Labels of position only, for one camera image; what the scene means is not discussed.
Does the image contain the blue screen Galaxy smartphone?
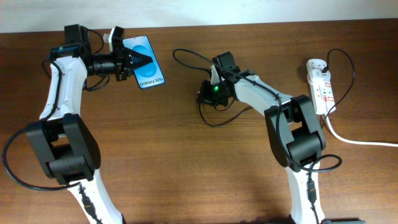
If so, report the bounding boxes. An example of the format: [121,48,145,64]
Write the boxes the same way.
[123,35,165,90]

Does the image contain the white power strip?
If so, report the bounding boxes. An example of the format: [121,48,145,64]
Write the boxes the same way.
[309,81,335,115]

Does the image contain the black USB charging cable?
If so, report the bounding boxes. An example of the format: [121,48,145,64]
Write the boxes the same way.
[197,48,356,128]

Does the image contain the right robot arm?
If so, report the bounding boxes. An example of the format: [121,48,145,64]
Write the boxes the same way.
[198,52,326,223]

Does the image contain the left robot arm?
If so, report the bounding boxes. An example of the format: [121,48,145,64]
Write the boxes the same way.
[26,24,153,223]

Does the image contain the white USB wall charger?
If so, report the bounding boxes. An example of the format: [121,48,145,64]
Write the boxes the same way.
[306,58,331,83]

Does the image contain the white power strip cord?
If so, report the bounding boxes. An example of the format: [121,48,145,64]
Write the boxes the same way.
[323,113,398,148]

